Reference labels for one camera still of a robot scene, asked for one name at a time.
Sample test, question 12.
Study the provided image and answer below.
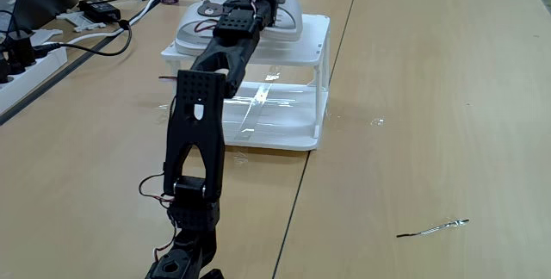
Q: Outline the black adapter cable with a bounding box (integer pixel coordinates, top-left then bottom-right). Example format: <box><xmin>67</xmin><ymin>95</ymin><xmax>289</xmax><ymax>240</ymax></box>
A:
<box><xmin>34</xmin><ymin>18</ymin><xmax>133</xmax><ymax>58</ymax></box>

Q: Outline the thin twisted wire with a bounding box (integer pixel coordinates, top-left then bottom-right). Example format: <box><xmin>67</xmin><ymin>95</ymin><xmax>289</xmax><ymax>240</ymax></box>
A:
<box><xmin>395</xmin><ymin>218</ymin><xmax>470</xmax><ymax>239</ymax></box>

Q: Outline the white printed part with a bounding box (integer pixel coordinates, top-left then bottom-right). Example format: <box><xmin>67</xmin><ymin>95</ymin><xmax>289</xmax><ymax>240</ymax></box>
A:
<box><xmin>55</xmin><ymin>10</ymin><xmax>107</xmax><ymax>34</ymax></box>

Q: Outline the white power strip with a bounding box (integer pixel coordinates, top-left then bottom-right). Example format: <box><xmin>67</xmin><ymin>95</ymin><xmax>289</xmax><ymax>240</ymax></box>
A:
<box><xmin>0</xmin><ymin>46</ymin><xmax>69</xmax><ymax>115</ymax></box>

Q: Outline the white bear slipper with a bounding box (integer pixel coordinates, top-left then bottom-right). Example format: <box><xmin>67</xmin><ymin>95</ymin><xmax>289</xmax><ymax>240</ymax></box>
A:
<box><xmin>174</xmin><ymin>0</ymin><xmax>242</xmax><ymax>57</ymax></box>
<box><xmin>253</xmin><ymin>0</ymin><xmax>304</xmax><ymax>42</ymax></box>

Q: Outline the flat white plastic piece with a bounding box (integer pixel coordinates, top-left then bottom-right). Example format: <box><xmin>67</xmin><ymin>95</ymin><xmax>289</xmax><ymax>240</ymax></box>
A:
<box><xmin>29</xmin><ymin>28</ymin><xmax>64</xmax><ymax>47</ymax></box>

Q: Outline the white two-tier box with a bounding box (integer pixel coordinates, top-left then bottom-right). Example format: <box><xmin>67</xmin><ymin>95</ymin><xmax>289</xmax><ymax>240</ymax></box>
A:
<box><xmin>161</xmin><ymin>11</ymin><xmax>331</xmax><ymax>152</ymax></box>

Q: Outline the white cable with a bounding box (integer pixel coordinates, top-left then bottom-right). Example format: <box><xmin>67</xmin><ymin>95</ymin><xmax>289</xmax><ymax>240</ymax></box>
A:
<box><xmin>75</xmin><ymin>0</ymin><xmax>163</xmax><ymax>44</ymax></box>

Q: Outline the black power plug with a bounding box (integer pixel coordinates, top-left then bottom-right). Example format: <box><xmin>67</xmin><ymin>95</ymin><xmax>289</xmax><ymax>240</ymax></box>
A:
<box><xmin>6</xmin><ymin>28</ymin><xmax>36</xmax><ymax>68</ymax></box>

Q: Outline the black power adapter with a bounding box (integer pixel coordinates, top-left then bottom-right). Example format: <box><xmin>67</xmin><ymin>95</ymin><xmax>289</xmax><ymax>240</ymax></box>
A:
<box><xmin>78</xmin><ymin>0</ymin><xmax>121</xmax><ymax>24</ymax></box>

